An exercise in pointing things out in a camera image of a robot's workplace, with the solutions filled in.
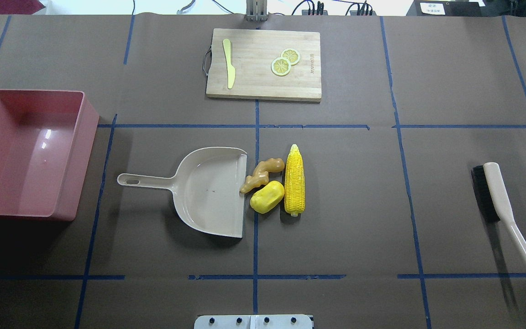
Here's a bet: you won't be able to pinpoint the yellow toy corn cob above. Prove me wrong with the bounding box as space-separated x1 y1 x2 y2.
284 144 305 217

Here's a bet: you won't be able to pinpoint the lemon slice upper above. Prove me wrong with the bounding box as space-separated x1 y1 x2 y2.
280 48 301 65

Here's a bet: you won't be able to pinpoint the pink plastic bin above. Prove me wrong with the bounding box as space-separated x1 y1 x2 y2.
0 89 100 222

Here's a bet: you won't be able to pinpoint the beige plastic dustpan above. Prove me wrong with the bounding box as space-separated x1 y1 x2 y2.
117 147 248 238

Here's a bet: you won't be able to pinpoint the yellow-green plastic knife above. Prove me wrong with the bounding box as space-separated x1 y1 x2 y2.
222 39 236 90

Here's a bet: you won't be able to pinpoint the yellow toy potato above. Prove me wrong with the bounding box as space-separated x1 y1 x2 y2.
250 180 285 214

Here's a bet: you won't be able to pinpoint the tan toy ginger root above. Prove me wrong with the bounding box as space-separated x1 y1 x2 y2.
239 158 285 194

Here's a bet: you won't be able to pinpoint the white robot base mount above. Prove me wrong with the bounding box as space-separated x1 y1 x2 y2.
194 314 315 329

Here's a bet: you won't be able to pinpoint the bamboo cutting board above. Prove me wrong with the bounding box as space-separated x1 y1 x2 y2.
206 28 323 103

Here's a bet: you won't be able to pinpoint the beige hand brush black bristles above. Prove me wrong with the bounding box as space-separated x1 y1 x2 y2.
471 162 526 269

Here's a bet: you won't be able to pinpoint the aluminium frame post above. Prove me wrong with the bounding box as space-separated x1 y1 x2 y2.
246 0 268 21

